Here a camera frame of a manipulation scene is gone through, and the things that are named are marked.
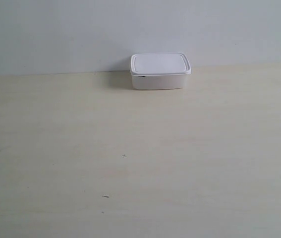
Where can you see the white lidded plastic container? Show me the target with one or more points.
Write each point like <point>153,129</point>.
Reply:
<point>159,71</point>

